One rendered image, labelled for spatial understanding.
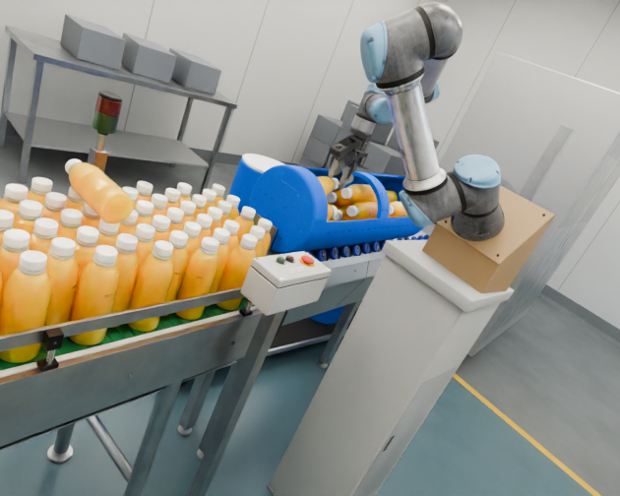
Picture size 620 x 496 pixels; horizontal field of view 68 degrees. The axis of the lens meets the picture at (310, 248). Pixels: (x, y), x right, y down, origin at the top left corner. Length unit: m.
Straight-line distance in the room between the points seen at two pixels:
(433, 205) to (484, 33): 5.94
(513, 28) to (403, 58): 5.89
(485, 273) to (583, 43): 5.40
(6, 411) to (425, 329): 1.03
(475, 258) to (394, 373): 0.43
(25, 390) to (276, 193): 0.88
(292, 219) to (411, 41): 0.63
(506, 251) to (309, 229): 0.57
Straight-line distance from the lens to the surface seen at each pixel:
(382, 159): 4.96
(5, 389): 0.97
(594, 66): 6.51
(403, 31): 1.11
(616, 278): 6.21
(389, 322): 1.48
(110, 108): 1.41
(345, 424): 1.68
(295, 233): 1.44
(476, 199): 1.31
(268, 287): 1.07
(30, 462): 1.99
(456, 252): 1.45
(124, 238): 1.00
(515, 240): 1.43
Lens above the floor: 1.57
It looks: 22 degrees down
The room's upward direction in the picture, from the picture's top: 23 degrees clockwise
